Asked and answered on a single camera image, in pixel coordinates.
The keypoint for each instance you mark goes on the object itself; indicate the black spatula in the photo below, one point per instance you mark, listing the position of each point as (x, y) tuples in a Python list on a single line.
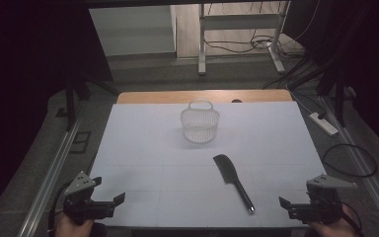
[(228, 171)]

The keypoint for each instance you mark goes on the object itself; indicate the aluminium rail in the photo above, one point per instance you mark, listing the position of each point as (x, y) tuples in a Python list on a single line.
[(358, 158), (51, 179)]

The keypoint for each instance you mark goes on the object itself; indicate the white metal stand frame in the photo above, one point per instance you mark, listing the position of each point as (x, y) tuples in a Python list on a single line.
[(240, 21)]

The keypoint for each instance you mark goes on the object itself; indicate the person's right hand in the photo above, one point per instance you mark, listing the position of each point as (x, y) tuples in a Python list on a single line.
[(335, 230)]

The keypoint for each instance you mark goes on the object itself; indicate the black tripod stand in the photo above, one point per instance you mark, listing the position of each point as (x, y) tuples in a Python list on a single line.
[(340, 95), (70, 98)]

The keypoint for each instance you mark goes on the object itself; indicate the white power strip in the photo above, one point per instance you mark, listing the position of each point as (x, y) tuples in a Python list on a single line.
[(324, 124)]

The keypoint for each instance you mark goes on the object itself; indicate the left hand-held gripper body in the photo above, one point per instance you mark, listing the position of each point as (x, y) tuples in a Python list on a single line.
[(79, 207)]

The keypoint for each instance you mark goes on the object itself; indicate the person's left hand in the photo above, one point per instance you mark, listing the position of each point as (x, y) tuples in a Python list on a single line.
[(70, 229)]

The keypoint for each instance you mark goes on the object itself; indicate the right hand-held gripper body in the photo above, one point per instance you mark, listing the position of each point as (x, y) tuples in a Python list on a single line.
[(322, 209)]

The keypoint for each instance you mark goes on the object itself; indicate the white mesh basket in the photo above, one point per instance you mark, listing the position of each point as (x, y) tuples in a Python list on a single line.
[(200, 126)]

